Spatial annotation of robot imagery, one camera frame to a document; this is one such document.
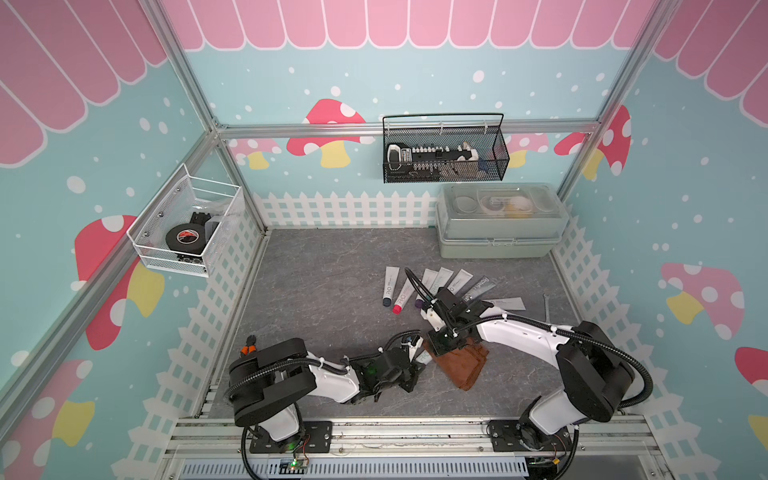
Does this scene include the brown cloth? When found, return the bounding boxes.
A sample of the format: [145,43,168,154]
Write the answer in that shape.
[425,342,489,391]

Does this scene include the silver purple Protetix toothpaste tube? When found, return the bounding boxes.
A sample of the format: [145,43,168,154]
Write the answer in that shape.
[462,276,496,303]

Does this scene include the white green cap toothpaste tube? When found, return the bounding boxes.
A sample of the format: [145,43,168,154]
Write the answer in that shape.
[430,267,454,293]

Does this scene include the white R&O purple cap tube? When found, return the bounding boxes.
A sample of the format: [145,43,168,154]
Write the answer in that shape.
[414,268,438,309]

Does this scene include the white pink cap toothpaste tube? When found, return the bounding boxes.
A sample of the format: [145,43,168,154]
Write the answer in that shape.
[392,278,415,315]

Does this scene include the white dark cap toothpaste tube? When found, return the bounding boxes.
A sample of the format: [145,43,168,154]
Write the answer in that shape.
[382,266,400,307]

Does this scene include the white R&O tube red scribble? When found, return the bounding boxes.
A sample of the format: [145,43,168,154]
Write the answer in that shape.
[447,269,473,294]

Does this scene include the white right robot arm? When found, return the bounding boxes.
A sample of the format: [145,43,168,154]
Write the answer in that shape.
[421,288,654,451]

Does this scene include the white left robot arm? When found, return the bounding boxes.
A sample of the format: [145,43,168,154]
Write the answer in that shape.
[224,330,423,444]

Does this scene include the small silver wrench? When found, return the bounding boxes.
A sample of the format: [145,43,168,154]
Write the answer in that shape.
[542,293,551,324]

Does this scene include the green plastic storage box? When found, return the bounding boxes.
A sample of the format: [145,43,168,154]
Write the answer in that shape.
[436,184,569,259]

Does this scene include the orange black pliers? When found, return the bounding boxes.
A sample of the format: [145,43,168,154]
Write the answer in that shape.
[240,334,257,358]

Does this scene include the black tape roll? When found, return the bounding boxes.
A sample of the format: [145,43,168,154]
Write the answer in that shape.
[165,223,207,255]

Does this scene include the black wire mesh basket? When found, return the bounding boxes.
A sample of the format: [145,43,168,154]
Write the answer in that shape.
[381,113,510,183]

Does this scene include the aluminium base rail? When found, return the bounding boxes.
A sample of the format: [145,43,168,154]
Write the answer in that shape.
[155,416,673,479]

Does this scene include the white wire basket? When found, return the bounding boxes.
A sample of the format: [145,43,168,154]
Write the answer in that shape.
[126,165,245,278]

